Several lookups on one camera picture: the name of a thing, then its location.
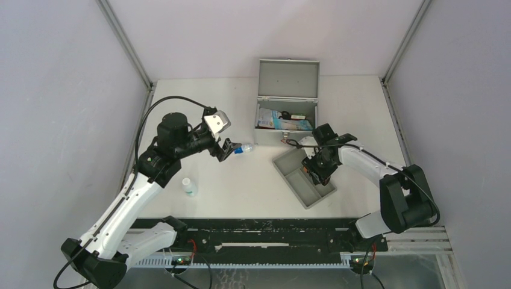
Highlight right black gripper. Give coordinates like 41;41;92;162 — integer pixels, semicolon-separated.
302;148;337;184

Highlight white bottle blue cap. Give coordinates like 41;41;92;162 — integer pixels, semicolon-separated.
234;143;254;154

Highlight grey plastic divider tray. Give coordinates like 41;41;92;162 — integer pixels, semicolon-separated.
272;149;337;210

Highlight small green white box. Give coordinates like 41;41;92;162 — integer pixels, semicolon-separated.
290;114;306;120

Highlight clear bottle white cap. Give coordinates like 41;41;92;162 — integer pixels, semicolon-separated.
181;178;198;196

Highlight black medical scissors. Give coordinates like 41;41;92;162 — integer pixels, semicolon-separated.
278;111;291;120

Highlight grey metal medicine box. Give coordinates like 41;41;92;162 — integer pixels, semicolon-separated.
254;59;320;146

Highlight blue plaster packet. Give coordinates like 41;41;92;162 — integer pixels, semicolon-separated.
274;111;313;131

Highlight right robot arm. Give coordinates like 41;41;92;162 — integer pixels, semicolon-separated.
287;123;440;250

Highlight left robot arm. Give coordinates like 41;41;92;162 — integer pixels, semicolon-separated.
61;108;240;288

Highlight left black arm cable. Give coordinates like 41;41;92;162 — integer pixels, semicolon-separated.
52;95;212;289

